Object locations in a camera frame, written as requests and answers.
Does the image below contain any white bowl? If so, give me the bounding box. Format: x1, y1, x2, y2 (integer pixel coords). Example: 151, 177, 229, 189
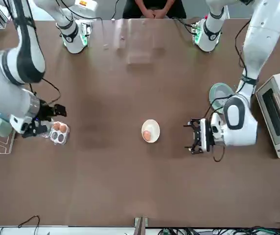
141, 119, 161, 143

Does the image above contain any white wire cup rack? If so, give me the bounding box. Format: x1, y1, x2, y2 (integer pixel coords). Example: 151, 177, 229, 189
0, 107, 17, 154

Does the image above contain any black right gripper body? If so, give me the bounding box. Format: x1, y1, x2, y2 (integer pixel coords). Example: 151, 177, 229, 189
39, 99, 56, 121

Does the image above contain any white toaster oven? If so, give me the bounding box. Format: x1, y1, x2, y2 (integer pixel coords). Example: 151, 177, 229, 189
256, 69, 280, 159

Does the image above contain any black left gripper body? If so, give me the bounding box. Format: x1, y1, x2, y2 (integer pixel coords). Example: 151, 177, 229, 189
200, 118, 215, 152

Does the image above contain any person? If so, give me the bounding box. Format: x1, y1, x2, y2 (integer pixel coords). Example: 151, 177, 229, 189
122, 0, 187, 20

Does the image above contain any aluminium profile post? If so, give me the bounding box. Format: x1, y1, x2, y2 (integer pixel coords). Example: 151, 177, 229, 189
134, 216, 148, 235

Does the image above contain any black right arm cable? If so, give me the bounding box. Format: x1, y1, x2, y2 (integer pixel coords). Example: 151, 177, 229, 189
28, 78, 61, 105

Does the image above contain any green plastic cup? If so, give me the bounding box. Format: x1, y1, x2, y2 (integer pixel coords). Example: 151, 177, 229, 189
0, 117, 13, 138

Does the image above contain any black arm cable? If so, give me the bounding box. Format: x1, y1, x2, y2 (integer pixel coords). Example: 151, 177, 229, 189
205, 21, 259, 162
28, 78, 61, 105

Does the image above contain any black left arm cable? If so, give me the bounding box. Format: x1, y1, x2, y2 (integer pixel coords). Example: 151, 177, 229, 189
205, 21, 259, 162

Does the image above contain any clear plastic egg carton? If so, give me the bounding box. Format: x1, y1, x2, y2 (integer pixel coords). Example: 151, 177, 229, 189
38, 121, 70, 145

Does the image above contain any white box with orange label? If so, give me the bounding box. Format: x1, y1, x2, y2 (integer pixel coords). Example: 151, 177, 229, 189
75, 0, 98, 12

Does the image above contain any pale green plate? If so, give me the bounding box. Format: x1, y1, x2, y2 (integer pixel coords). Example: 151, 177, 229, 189
209, 82, 235, 110

